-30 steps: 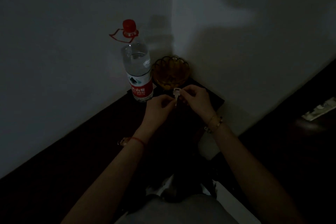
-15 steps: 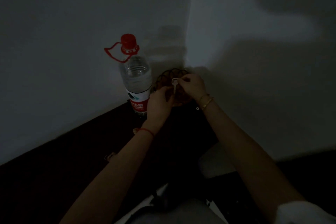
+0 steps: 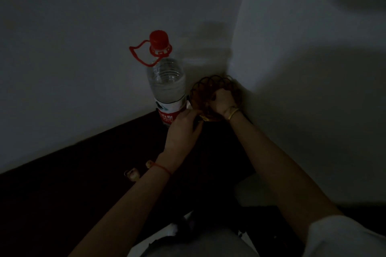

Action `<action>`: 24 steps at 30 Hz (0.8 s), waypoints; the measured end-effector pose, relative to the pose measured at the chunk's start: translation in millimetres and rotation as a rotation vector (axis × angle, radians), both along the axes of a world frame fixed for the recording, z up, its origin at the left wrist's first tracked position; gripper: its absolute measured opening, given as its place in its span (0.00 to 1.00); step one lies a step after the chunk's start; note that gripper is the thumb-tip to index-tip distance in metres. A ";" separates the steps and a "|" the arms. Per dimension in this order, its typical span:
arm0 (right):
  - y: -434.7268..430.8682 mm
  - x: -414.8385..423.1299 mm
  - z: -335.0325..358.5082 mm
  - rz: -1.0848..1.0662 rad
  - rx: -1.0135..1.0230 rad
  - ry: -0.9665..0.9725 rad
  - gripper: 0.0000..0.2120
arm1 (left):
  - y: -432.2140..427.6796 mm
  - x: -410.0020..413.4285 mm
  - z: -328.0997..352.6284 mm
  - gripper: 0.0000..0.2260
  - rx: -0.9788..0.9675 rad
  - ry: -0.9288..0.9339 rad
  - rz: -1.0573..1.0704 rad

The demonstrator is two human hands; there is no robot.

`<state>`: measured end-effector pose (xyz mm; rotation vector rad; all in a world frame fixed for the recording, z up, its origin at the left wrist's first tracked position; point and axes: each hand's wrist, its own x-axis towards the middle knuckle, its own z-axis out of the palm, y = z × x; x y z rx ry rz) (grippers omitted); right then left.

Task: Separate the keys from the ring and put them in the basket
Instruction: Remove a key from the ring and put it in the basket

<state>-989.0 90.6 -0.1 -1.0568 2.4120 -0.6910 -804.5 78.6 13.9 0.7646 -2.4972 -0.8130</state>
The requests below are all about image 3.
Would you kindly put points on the white sleeve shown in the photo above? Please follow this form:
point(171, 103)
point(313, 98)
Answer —
point(346, 238)

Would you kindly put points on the person's right forearm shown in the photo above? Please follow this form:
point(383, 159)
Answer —
point(280, 172)

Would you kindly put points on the person's right fingers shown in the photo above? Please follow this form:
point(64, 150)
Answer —
point(215, 97)

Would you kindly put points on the person's right hand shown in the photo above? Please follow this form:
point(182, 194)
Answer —
point(224, 101)

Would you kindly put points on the large red-capped water bottle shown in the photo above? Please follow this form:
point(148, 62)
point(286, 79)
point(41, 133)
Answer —
point(167, 85)

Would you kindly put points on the small pale yellow piece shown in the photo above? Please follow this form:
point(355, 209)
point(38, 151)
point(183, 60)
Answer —
point(149, 164)
point(132, 173)

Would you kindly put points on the grey trousers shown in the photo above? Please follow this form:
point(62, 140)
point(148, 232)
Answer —
point(205, 244)

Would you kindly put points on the brown scalloped glass bowl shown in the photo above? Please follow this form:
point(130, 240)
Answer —
point(203, 97)

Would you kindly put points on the person's left fingers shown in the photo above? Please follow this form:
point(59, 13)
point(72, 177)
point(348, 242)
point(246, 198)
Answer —
point(191, 112)

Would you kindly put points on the person's left hand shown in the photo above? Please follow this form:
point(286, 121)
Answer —
point(181, 134)

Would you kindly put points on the person's left forearm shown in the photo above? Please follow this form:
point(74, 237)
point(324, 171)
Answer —
point(129, 208)

